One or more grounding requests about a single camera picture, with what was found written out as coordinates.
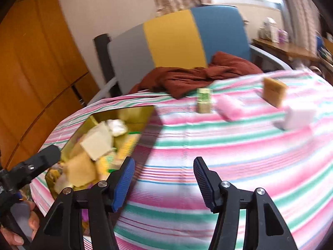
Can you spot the dark red tin box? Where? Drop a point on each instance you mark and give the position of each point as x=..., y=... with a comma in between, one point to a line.
x=130, y=114

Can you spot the wooden desk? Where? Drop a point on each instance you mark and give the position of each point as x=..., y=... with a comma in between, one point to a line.
x=286, y=48

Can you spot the wooden wardrobe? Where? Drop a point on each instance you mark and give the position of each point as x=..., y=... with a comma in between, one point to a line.
x=39, y=57

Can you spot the yellow green snack packet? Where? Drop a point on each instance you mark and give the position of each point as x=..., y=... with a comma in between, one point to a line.
x=104, y=164

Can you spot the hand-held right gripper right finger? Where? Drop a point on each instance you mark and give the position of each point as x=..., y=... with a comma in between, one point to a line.
x=205, y=185

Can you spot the purple carton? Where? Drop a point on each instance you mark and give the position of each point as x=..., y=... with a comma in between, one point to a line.
x=283, y=36

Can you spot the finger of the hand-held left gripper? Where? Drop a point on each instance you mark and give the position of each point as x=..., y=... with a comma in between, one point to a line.
x=39, y=158
x=17, y=195

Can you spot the pale cream sponge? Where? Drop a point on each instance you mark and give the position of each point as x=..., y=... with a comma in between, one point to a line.
x=96, y=143

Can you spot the white foam block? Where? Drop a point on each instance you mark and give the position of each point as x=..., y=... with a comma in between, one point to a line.
x=299, y=117

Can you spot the grey yellow blue chair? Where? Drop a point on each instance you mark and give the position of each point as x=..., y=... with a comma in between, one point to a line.
x=169, y=39

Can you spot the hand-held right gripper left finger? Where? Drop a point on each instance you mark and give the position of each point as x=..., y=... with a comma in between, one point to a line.
x=123, y=185

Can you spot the tan yellow sponge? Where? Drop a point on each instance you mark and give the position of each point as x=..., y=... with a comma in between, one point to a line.
x=274, y=91

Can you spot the clear plastic wrap wad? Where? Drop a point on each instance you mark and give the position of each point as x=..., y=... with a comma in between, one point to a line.
x=117, y=127

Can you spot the person's left hand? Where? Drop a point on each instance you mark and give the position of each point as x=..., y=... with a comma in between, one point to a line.
x=33, y=224

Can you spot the brown cloth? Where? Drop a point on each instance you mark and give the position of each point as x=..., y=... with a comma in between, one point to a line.
x=182, y=78

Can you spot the striped tablecloth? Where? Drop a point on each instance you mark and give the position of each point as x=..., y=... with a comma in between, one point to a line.
x=234, y=148

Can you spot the small green box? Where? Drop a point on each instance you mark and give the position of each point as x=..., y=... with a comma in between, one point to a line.
x=204, y=100

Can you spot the white carton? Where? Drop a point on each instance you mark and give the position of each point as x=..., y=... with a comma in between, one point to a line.
x=269, y=30

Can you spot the pink wrapped item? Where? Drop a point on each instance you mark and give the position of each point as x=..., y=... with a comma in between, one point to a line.
x=229, y=108

